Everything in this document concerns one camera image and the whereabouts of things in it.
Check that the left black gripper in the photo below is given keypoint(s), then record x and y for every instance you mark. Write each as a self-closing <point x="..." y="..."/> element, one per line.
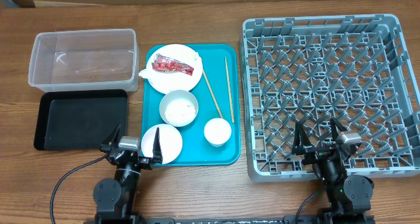
<point x="157" y="154"/>

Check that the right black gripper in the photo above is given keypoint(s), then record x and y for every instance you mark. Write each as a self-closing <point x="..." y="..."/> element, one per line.
<point x="322" y="152"/>

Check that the small white plate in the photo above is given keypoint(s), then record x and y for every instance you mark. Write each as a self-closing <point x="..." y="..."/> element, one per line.
<point x="170" y="142"/>

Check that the grey bowl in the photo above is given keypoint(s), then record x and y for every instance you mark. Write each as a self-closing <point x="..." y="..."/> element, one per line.
<point x="174" y="95"/>

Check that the white napkin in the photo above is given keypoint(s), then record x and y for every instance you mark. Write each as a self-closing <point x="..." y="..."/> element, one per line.
<point x="149" y="73"/>

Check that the white cup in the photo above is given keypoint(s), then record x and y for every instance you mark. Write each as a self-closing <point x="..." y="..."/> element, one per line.
<point x="217" y="131"/>

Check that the red snack wrapper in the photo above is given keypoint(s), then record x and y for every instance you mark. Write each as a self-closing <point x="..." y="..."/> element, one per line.
<point x="169" y="65"/>

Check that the pile of white rice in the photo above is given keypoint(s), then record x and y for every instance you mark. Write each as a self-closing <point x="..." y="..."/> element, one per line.
<point x="180" y="112"/>

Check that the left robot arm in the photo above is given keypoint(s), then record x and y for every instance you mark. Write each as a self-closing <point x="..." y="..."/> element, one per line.
<point x="115" y="197"/>

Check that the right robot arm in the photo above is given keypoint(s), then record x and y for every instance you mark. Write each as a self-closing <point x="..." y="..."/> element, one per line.
<point x="349" y="196"/>

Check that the black food waste tray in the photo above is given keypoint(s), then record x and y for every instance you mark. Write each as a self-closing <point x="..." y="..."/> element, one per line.
<point x="79" y="120"/>

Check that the grey dishwasher rack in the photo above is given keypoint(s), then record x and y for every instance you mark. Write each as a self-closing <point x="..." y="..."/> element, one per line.
<point x="310" y="69"/>

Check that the clear plastic waste bin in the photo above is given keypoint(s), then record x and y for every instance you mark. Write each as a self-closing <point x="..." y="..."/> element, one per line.
<point x="85" y="60"/>

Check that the large white plate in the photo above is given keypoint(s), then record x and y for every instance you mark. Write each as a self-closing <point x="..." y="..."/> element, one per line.
<point x="184" y="53"/>

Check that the teal serving tray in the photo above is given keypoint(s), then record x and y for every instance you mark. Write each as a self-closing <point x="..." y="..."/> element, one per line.
<point x="196" y="151"/>

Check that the right wooden chopstick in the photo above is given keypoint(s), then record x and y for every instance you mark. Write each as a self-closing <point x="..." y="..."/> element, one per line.
<point x="229" y="90"/>

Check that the wooden chopstick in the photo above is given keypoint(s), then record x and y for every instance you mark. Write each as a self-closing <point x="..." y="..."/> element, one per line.
<point x="212" y="94"/>
<point x="229" y="90"/>

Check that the left wooden chopstick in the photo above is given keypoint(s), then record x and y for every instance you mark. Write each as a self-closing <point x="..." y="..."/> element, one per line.
<point x="212" y="94"/>

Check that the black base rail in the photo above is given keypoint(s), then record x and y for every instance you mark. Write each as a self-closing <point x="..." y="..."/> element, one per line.
<point x="287" y="219"/>

